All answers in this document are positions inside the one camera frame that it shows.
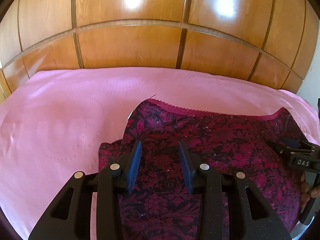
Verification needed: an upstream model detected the maroon floral patterned garment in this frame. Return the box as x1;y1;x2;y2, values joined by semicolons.
99;99;305;239

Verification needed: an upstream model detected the right hand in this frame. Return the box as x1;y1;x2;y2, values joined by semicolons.
300;173;320;207

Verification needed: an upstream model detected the pink bed sheet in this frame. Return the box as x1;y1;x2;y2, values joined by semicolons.
1;67;319;239

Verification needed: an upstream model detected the wooden panelled headboard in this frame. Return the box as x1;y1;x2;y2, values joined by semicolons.
1;0;319;105

